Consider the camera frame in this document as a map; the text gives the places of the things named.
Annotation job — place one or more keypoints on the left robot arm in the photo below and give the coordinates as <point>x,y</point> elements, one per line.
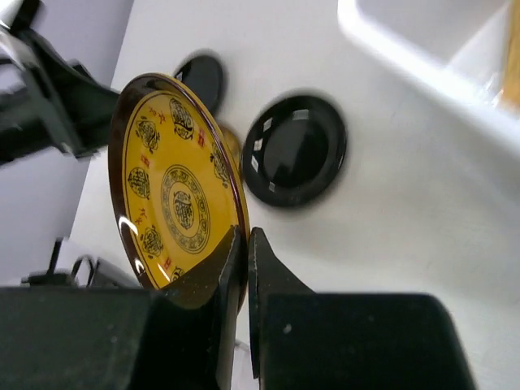
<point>59,104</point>

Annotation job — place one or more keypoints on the yellow patterned plate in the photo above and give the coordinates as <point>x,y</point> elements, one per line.
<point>233,144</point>
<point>174,186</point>

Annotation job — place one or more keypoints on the white plastic bin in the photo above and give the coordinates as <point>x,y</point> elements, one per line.
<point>454,52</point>

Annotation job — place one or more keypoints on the square yellow woven plate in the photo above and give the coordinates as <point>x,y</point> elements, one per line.
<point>510,89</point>

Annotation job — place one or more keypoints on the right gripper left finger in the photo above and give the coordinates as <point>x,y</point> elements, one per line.
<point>179,337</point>

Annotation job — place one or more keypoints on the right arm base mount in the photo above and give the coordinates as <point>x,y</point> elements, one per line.
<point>73,266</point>

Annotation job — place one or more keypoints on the black plate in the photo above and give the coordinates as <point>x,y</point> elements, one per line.
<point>204,73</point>
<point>294,151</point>

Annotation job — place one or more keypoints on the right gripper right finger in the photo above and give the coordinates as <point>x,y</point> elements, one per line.
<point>302,339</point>

